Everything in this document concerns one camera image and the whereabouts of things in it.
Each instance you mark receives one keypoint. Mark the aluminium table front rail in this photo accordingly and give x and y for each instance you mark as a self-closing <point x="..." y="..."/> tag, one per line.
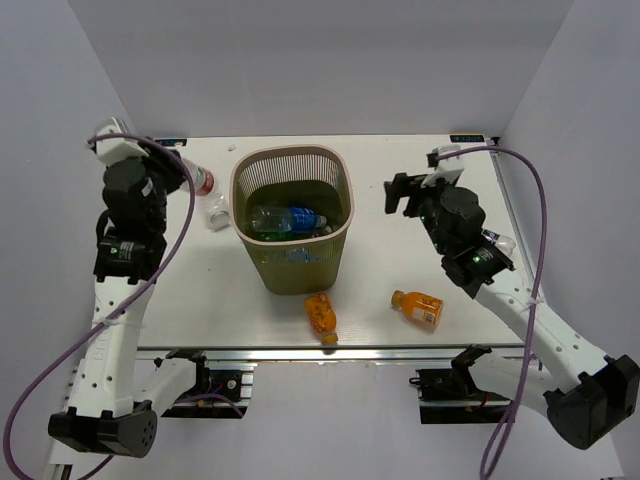
<point x="413" y="355"/>

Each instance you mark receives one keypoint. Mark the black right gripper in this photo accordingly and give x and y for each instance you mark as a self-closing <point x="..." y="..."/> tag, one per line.
<point x="401" y="187"/>

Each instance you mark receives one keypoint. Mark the clear bottle red cap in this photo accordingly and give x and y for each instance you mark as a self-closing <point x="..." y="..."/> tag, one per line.
<point x="202" y="178"/>

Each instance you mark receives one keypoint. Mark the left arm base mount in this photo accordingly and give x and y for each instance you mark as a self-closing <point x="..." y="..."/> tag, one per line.
<point x="218" y="392"/>

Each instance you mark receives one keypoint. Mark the green plastic bottle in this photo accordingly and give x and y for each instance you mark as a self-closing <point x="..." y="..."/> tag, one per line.
<point x="291" y="236"/>

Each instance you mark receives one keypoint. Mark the orange juice bottle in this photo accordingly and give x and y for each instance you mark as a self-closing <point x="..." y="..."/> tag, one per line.
<point x="322" y="318"/>
<point x="420" y="310"/>

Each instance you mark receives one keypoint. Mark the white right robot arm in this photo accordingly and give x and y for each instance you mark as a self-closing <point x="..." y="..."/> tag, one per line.
<point x="583" y="392"/>

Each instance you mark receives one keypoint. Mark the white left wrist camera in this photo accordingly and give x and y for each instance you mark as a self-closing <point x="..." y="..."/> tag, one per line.
<point x="113" y="150"/>

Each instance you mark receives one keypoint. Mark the clear plastic bottle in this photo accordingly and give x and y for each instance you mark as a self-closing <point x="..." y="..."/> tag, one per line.
<point x="215" y="209"/>

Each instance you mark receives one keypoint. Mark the blue sticker right corner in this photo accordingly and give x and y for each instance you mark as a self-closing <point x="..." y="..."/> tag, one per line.
<point x="466" y="138"/>

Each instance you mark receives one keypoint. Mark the olive mesh waste bin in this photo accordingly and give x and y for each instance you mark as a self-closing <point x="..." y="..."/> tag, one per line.
<point x="307" y="176"/>

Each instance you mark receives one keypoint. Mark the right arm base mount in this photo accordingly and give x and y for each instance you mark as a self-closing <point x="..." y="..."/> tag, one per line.
<point x="448" y="396"/>

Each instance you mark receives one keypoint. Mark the blue label bottle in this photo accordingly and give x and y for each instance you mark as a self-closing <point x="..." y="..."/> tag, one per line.
<point x="285" y="219"/>
<point x="502" y="242"/>

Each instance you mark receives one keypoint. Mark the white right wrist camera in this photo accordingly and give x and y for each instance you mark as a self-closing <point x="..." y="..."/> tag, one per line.
<point x="446" y="163"/>

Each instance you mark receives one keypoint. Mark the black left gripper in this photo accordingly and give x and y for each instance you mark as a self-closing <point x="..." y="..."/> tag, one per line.
<point x="165" y="164"/>

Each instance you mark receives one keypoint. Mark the orange juice bottle front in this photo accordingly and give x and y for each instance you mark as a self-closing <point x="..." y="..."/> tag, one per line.
<point x="322" y="318"/>

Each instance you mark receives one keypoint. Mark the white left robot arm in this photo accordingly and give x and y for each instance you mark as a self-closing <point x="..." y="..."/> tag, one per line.
<point x="106" y="414"/>

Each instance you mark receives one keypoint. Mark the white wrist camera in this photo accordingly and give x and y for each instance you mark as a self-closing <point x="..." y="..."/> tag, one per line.
<point x="113" y="150"/>
<point x="446" y="163"/>

